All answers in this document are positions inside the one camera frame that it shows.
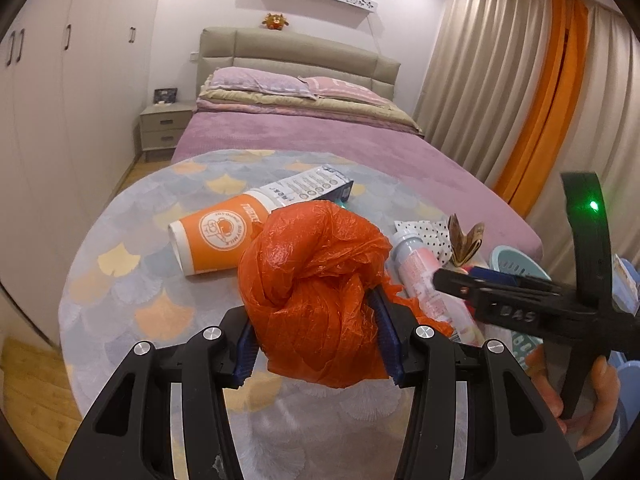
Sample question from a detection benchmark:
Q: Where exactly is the pink pillow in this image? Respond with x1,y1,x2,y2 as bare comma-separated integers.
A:
302,76,390,109

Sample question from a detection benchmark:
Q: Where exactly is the person's right hand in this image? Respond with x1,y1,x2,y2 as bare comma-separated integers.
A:
525,347,621,453

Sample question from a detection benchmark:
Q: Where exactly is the polka dot paper napkin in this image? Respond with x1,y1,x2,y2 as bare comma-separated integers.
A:
394,217,453,266

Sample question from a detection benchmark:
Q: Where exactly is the orange curtain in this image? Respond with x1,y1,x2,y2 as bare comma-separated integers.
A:
492,0,591,218

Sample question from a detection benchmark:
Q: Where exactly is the brown folded paper wrapper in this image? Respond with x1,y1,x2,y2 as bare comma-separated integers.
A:
446,214,486,268

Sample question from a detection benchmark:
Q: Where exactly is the purple pillow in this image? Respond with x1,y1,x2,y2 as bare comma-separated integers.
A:
205,66,317,101

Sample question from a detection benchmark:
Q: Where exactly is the grey nightstand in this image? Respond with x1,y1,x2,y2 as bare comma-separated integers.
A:
139,102,196,162

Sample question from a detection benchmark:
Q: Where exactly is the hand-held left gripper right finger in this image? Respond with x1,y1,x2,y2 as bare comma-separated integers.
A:
372,287,583,480

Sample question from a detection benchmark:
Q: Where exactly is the light blue plastic basket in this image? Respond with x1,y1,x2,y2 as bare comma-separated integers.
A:
487,245,553,281

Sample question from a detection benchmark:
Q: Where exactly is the bed with purple cover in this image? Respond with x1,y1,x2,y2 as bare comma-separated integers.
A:
170,109,544,263

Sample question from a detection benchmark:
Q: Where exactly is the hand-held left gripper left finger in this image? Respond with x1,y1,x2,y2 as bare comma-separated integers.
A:
57,308,258,480

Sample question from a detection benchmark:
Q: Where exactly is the white milk carton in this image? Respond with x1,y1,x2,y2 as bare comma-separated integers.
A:
260,164,355,211

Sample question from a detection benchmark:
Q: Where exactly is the beige curtain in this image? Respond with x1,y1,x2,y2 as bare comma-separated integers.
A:
525,0,640,281
412,0,556,186

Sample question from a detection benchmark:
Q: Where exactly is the orange paper cup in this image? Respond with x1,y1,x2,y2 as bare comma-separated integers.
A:
167,191,281,278

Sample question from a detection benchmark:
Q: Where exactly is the white wardrobe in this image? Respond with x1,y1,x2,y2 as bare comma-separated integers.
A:
0,0,168,311

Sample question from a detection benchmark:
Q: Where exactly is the beige padded headboard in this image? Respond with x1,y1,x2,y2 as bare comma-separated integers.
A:
198,26,402,106

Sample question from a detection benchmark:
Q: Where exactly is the folded beige blanket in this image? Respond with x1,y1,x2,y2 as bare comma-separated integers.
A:
196,87,426,137

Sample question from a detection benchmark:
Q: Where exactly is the orange plastic bag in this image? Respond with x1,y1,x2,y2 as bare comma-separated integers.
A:
237,200,453,388

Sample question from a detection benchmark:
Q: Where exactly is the pink white spray bottle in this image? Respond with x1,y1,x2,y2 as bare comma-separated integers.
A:
390,232,483,346

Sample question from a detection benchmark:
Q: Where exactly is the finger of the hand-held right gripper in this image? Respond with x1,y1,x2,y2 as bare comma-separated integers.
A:
467,266,571,289
432,266,501,308

